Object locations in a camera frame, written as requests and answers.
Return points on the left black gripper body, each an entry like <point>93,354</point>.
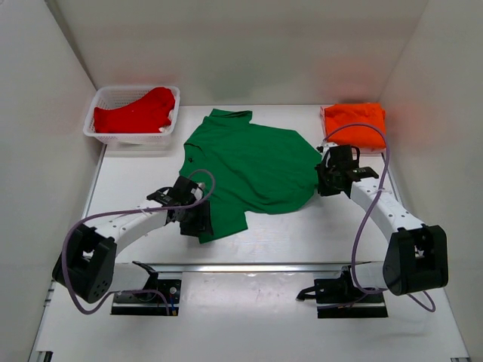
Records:
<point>190,202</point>

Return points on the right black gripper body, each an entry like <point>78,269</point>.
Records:
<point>326,183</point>

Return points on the green t shirt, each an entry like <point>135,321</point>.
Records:
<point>251,167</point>

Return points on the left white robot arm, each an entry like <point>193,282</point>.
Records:
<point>87,265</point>

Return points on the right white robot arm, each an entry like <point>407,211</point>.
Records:
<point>416,257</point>

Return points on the orange folded t shirt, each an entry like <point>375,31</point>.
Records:
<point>358,120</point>

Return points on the red t shirt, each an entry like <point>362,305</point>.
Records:
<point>149,114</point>

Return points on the white plastic basket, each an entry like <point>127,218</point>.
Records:
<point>117,96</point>

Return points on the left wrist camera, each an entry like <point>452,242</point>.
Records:
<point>199,190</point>

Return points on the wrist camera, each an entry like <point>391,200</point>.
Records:
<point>325,146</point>
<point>199,190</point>

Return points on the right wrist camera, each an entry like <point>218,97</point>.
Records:
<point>325,146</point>

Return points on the aluminium rail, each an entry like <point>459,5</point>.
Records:
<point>248,267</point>

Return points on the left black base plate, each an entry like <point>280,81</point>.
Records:
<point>151,304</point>

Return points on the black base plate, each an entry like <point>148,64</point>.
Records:
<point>151,304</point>
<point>337,298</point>

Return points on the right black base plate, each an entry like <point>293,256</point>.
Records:
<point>337,298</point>

